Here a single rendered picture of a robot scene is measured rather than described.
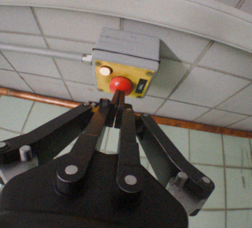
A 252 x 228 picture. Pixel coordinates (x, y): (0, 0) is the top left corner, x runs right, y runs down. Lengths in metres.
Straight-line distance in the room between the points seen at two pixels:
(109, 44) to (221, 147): 0.58
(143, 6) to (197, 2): 0.07
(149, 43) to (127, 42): 0.04
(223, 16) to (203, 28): 0.03
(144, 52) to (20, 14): 0.23
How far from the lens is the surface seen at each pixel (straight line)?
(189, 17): 0.22
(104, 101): 0.15
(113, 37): 0.24
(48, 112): 0.59
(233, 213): 0.70
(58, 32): 0.31
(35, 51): 0.31
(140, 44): 0.24
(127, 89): 0.23
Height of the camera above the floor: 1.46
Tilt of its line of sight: 3 degrees down
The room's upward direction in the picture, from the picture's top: 80 degrees counter-clockwise
